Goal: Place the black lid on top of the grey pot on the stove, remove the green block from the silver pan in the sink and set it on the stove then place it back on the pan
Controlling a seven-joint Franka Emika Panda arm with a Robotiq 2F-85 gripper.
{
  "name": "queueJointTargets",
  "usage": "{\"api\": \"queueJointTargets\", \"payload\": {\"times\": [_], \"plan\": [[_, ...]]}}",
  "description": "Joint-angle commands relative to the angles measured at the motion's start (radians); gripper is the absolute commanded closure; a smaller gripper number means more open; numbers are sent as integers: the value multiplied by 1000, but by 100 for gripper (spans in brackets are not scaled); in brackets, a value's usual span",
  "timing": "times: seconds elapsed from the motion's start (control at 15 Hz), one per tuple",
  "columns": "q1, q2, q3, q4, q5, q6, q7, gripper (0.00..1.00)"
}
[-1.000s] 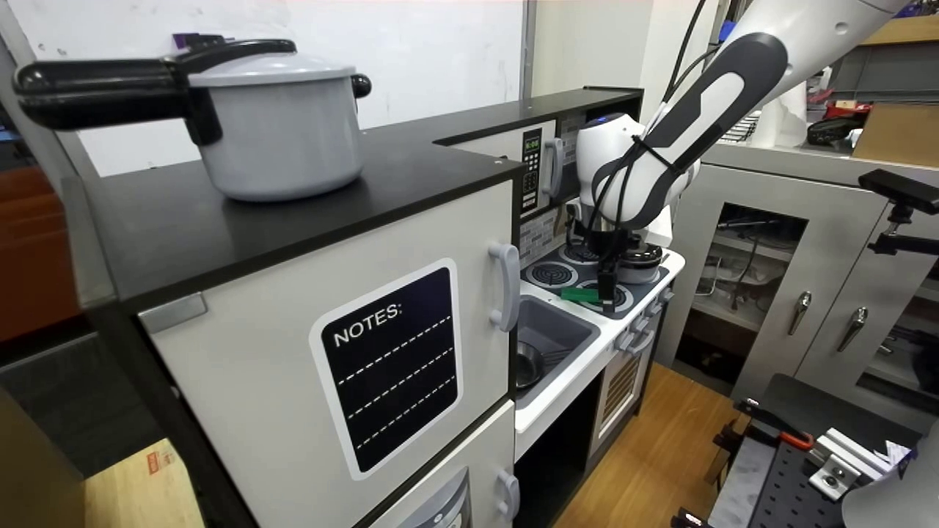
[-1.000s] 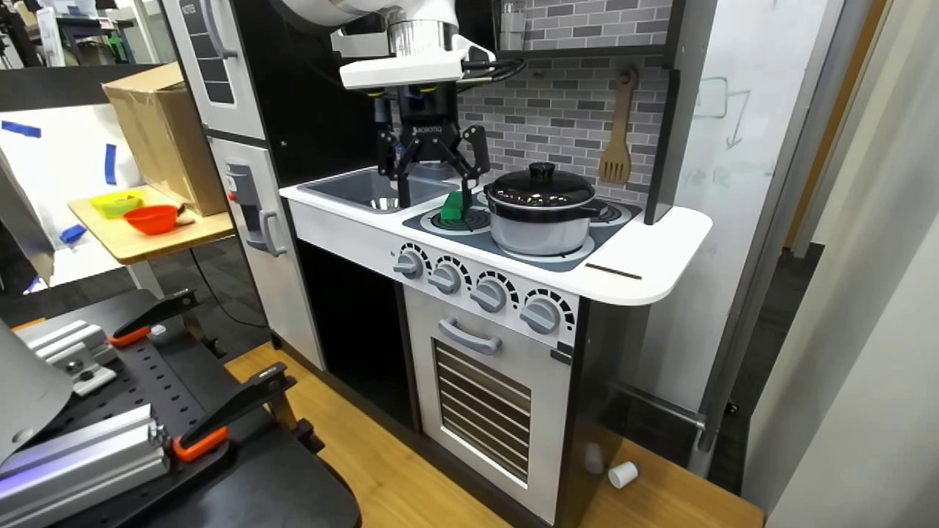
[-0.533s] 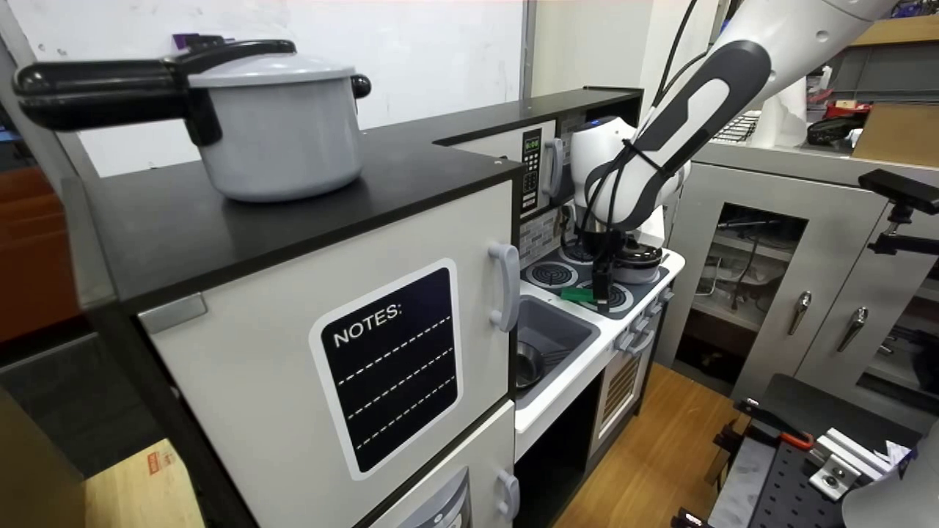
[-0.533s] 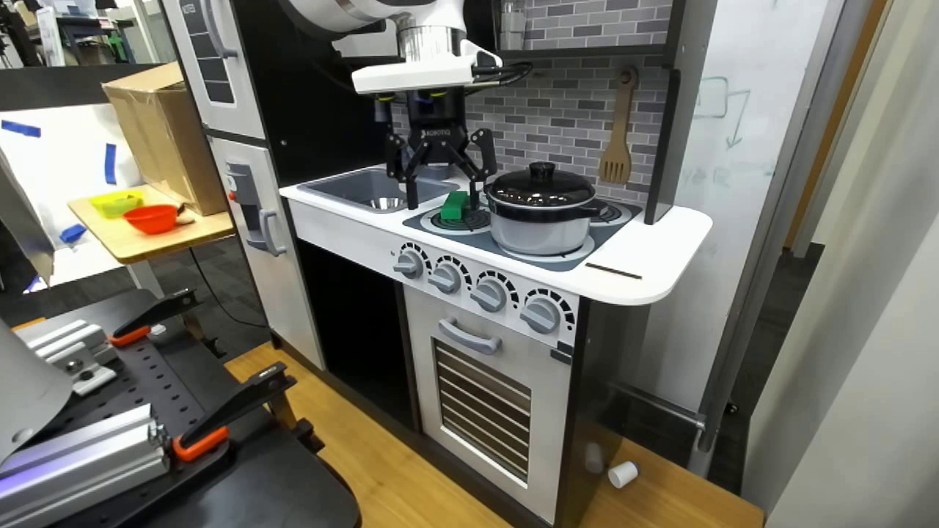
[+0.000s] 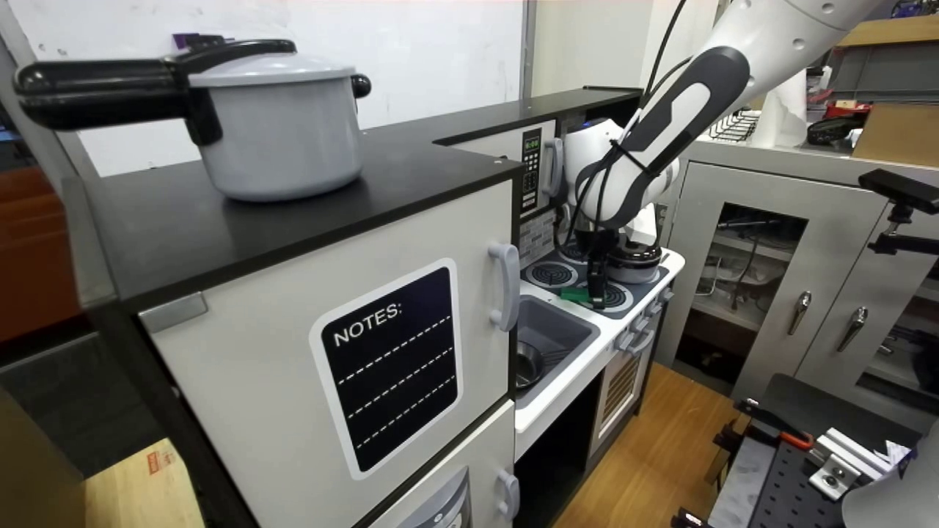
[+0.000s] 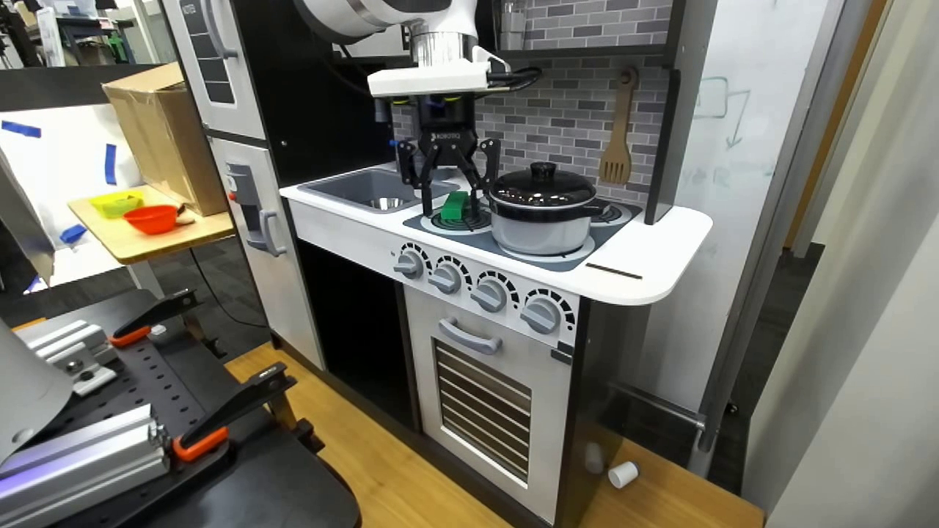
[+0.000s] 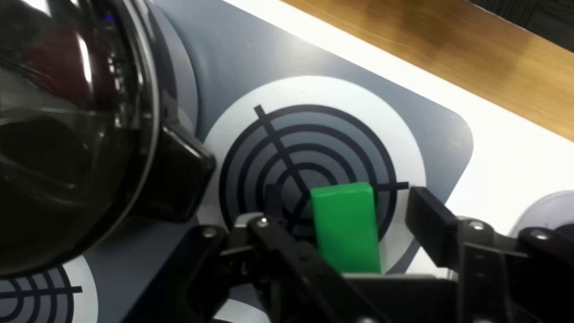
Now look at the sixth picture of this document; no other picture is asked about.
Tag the short aluminium extrusion pieces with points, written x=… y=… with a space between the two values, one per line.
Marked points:
x=70 y=353

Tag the green block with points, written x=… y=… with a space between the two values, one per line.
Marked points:
x=453 y=210

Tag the black notes chalkboard panel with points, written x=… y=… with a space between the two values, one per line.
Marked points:
x=207 y=53

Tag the white plastic cup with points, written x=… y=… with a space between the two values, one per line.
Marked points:
x=624 y=474

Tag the grey stove knob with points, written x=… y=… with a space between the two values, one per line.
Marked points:
x=543 y=311
x=450 y=277
x=411 y=261
x=492 y=292

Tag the black perforated breadboard table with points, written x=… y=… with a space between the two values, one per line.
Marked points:
x=185 y=386

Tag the yellow-green bowl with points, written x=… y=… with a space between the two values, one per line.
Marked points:
x=117 y=202

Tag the long aluminium rail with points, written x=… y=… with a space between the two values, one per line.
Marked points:
x=78 y=471

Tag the cardboard box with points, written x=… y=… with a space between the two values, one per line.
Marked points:
x=166 y=128

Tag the orange bowl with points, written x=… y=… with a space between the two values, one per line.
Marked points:
x=152 y=217

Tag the grey toy sink basin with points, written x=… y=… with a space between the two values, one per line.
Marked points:
x=363 y=185

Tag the grey toy stove top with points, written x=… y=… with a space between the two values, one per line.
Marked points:
x=607 y=221

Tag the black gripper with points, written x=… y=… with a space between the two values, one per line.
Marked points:
x=444 y=122

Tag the white toy kitchen playset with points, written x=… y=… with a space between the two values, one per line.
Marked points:
x=627 y=252

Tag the black glass pot lid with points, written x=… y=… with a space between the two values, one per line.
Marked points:
x=542 y=185

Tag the black clamp orange grip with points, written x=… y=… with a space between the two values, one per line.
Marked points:
x=230 y=411
x=147 y=317

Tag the small grey pot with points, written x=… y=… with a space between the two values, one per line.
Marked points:
x=539 y=235

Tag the wooden spatula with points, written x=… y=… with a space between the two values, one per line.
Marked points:
x=618 y=148

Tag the blue tape strip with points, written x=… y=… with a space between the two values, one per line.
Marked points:
x=111 y=161
x=73 y=233
x=20 y=128

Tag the grey metal bracket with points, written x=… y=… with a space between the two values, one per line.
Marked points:
x=26 y=390

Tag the grey fridge dispenser panel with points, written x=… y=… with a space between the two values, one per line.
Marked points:
x=246 y=195

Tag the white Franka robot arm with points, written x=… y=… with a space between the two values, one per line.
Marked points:
x=442 y=48

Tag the white toy oven door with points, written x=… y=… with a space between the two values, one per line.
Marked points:
x=489 y=421

